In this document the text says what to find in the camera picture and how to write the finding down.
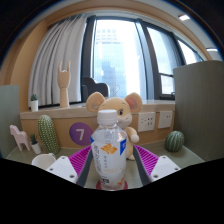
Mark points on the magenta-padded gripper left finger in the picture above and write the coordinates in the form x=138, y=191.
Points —
x=63, y=168

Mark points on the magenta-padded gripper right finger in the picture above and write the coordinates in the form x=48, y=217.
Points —
x=163, y=168

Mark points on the clear plastic water bottle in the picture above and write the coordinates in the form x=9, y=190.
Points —
x=108, y=156

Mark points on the pale yellow white cup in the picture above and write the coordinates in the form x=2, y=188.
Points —
x=41, y=161

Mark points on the round green cactus ornament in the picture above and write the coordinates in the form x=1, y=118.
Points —
x=174, y=141

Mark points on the tall green cactus ornament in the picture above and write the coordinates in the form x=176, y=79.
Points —
x=47, y=135

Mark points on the purple round number sign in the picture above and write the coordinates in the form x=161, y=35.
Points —
x=79, y=134

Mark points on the wooden desk ledge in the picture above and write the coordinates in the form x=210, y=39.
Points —
x=63, y=115

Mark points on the pink horse figurine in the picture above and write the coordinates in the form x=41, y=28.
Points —
x=19, y=136

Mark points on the grey-green desk partition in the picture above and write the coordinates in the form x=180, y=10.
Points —
x=9, y=120
x=200, y=110

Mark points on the beige mouse plush toy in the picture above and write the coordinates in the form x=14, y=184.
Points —
x=125, y=106

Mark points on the wooden hand model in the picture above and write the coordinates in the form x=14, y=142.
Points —
x=63, y=83

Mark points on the black figurine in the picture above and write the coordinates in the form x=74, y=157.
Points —
x=93, y=88

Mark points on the white curtain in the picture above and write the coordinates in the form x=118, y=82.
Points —
x=56, y=60

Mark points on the dark-framed window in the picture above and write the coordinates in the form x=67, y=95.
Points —
x=116, y=56

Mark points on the ceiling light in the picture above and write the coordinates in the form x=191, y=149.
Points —
x=184, y=17
x=212, y=49

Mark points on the white wall socket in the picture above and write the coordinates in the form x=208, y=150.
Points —
x=146, y=122
x=165, y=119

